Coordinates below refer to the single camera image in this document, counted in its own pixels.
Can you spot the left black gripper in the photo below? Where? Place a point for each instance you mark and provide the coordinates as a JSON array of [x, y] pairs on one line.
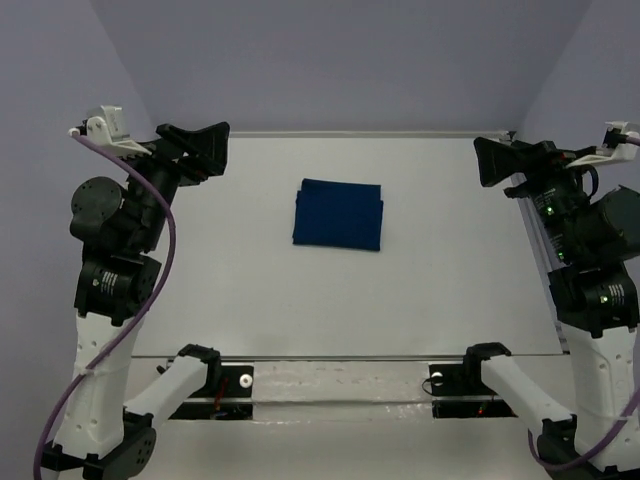
[[181, 154]]

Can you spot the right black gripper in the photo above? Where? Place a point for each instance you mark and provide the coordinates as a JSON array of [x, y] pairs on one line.
[[538, 160]]

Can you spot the blue printed t shirt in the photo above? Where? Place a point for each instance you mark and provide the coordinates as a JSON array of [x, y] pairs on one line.
[[338, 215]]

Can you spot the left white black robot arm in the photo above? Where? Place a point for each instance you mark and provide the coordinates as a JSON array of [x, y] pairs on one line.
[[93, 427]]

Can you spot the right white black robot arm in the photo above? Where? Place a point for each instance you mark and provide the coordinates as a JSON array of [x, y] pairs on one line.
[[596, 303]]

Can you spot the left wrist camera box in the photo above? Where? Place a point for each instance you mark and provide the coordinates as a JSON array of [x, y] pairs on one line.
[[106, 128]]

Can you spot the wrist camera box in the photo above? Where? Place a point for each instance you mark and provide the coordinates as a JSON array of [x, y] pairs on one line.
[[106, 128], [620, 145]]

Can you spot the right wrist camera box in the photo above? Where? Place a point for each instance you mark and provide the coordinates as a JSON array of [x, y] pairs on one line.
[[620, 145]]

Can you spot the metal rail strip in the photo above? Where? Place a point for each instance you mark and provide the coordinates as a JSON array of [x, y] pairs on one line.
[[364, 358]]

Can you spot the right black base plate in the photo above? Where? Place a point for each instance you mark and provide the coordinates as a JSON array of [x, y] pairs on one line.
[[454, 395]]

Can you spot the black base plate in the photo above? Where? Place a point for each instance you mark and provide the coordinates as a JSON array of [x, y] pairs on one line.
[[229, 400], [454, 395]]

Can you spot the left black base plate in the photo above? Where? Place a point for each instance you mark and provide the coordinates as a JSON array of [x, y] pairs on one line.
[[229, 400]]

